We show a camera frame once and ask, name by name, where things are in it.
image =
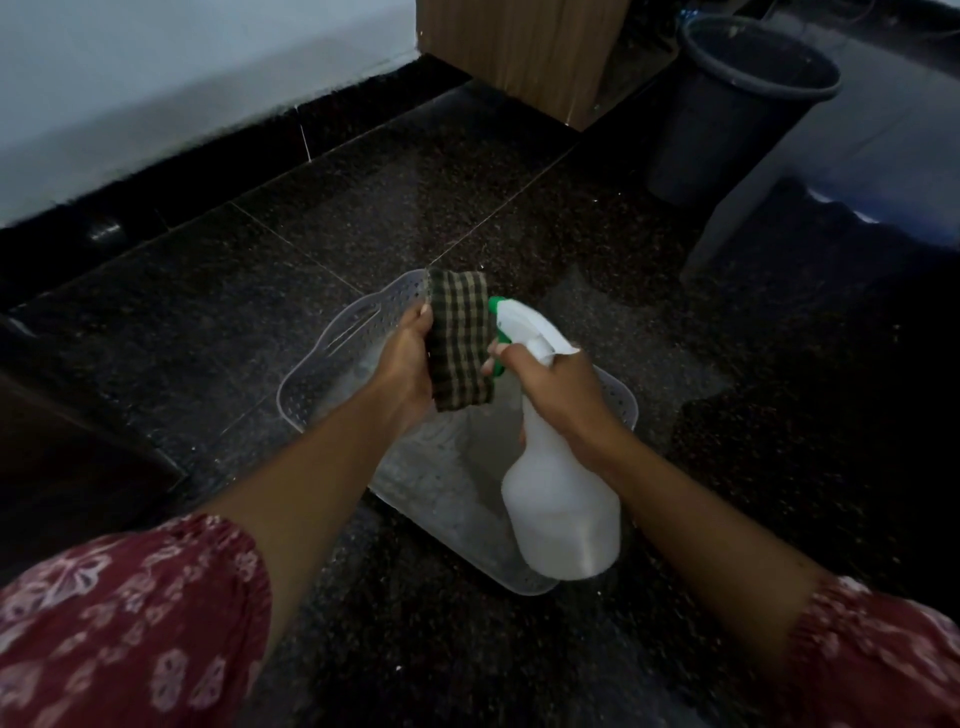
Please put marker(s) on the person's right hand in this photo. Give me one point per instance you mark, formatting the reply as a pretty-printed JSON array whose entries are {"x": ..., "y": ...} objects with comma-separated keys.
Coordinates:
[{"x": 566, "y": 401}]

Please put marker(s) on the person's left hand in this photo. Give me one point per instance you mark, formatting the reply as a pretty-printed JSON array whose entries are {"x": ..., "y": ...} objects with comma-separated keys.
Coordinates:
[{"x": 405, "y": 375}]

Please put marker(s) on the checked green cloth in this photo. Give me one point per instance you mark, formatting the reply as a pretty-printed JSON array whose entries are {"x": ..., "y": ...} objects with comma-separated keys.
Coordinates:
[{"x": 459, "y": 337}]

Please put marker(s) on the white spray bottle green nozzle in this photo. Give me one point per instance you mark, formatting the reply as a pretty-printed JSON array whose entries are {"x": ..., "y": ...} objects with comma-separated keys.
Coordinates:
[{"x": 559, "y": 517}]

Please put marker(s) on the dark brown wooden cabinet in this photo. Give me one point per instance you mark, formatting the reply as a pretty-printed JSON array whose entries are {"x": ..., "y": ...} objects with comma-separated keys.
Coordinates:
[{"x": 60, "y": 465}]

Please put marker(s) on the person's left forearm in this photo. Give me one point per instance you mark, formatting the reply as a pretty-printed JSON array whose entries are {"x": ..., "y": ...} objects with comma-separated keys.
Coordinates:
[{"x": 307, "y": 510}]

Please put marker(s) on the person's right forearm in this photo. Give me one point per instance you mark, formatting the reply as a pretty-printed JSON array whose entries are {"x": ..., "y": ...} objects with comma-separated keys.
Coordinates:
[{"x": 712, "y": 540}]

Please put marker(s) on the grey perforated plastic basket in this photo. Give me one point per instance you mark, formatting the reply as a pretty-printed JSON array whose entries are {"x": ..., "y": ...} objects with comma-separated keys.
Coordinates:
[{"x": 435, "y": 487}]

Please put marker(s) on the dark grey waste bin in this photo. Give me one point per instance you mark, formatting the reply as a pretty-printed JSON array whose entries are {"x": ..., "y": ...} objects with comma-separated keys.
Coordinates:
[{"x": 720, "y": 127}]

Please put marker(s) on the brown wooden furniture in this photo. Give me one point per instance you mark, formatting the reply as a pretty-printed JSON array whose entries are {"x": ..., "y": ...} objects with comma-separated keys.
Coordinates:
[{"x": 517, "y": 52}]

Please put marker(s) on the red floral garment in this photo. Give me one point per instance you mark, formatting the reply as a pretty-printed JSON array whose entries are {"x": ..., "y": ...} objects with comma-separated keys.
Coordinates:
[{"x": 127, "y": 622}]

